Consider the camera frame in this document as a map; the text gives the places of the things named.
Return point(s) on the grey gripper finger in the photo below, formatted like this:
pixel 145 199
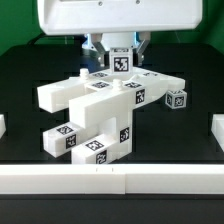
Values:
pixel 143 40
pixel 96 40

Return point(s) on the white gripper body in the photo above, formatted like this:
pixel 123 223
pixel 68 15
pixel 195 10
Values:
pixel 70 17

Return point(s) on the white tagged block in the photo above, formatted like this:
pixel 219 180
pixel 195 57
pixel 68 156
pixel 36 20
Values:
pixel 120 59

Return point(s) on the white chair back frame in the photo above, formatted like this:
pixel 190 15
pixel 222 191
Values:
pixel 96 97

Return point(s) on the white chair seat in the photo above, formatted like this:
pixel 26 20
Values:
pixel 120 127

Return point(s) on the white tagged cube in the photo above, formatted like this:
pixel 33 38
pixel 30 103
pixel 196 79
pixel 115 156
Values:
pixel 176 99

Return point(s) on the white part right edge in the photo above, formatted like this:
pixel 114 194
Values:
pixel 218 129

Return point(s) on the white part edge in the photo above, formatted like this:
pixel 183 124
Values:
pixel 2 125
pixel 218 129

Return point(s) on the white part left edge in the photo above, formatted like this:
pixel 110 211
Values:
pixel 2 125

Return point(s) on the white front rail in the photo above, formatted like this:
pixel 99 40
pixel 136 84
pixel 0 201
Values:
pixel 112 179

